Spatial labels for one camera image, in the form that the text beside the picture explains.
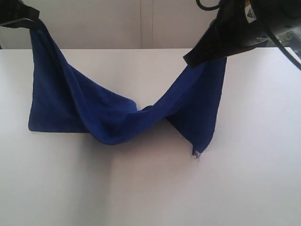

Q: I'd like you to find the blue towel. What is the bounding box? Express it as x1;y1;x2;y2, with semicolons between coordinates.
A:
28;25;227;157

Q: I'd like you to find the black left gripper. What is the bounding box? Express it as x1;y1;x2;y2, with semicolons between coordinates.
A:
0;0;45;30

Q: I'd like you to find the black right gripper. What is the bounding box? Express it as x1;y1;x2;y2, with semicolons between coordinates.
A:
183;0;268;68

